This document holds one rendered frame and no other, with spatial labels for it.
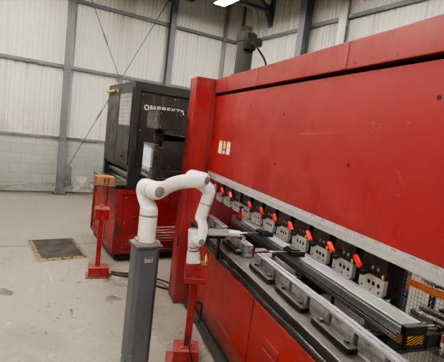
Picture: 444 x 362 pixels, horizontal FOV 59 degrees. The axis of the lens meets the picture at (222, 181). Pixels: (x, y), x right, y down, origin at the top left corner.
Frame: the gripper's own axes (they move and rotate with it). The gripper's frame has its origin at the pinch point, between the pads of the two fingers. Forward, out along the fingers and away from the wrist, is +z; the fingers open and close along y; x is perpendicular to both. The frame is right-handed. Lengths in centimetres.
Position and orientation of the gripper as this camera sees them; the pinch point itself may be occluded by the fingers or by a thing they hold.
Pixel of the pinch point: (192, 270)
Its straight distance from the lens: 299.5
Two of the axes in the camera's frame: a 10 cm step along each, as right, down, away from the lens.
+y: -10.0, -0.2, -1.0
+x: 0.9, 1.3, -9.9
